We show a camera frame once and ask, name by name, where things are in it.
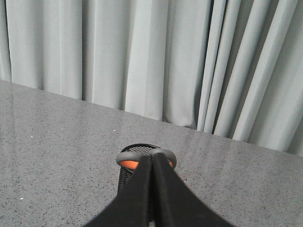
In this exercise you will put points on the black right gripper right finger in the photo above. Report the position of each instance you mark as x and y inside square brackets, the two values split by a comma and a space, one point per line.
[173, 203]

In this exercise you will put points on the grey orange handled scissors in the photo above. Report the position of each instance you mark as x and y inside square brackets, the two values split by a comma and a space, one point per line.
[130, 159]

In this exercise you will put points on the black mesh pen bucket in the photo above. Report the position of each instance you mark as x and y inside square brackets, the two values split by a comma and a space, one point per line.
[125, 173]

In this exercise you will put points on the grey pleated curtain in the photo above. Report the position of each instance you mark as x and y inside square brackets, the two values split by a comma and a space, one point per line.
[233, 68]

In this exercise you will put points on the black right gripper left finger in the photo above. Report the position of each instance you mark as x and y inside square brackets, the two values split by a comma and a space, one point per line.
[130, 208]

